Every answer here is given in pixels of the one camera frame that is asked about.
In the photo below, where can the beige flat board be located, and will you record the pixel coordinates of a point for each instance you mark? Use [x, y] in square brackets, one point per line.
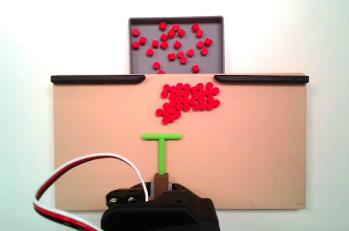
[245, 146]

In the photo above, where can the red cylindrical granule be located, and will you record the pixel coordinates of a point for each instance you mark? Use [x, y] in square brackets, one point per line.
[197, 106]
[210, 99]
[195, 68]
[192, 101]
[195, 27]
[215, 90]
[165, 120]
[199, 86]
[200, 44]
[209, 92]
[143, 40]
[193, 89]
[210, 106]
[163, 94]
[155, 43]
[163, 25]
[172, 95]
[171, 118]
[166, 87]
[156, 65]
[216, 102]
[179, 106]
[185, 100]
[180, 54]
[208, 41]
[136, 45]
[177, 114]
[173, 88]
[195, 95]
[172, 110]
[161, 72]
[179, 85]
[171, 56]
[149, 51]
[179, 99]
[186, 87]
[204, 51]
[177, 44]
[175, 27]
[179, 92]
[165, 113]
[203, 106]
[166, 106]
[202, 92]
[181, 33]
[186, 107]
[171, 33]
[183, 60]
[190, 52]
[172, 101]
[136, 32]
[186, 93]
[209, 85]
[199, 33]
[201, 99]
[164, 37]
[159, 111]
[164, 45]

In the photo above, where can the black rail strip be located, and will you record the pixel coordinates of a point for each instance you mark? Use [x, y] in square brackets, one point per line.
[261, 79]
[95, 79]

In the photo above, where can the grey rectangular tray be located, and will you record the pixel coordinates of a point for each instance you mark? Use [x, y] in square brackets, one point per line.
[215, 62]

